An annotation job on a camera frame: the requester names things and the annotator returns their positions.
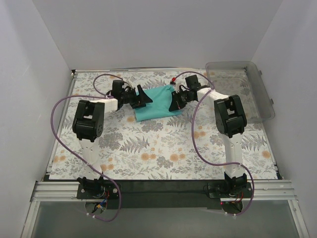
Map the teal t shirt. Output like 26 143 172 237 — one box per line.
134 85 182 121

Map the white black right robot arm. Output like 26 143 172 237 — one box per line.
169 75 247 197

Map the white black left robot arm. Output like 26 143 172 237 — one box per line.
72 80 153 198

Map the floral patterned table mat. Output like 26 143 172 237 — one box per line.
48 70 278 180

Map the clear plastic bin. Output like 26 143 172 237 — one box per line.
205 61 275 123

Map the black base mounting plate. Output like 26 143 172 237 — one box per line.
76 178 252 210

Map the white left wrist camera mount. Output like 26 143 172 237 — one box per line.
124 81 135 93

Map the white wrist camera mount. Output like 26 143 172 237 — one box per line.
124 81 135 93
169 77 180 92

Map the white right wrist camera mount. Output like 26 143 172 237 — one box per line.
169 77 180 92

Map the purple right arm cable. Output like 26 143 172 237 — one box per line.
170 70 256 217

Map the aluminium frame rail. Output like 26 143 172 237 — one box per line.
31 179 297 201

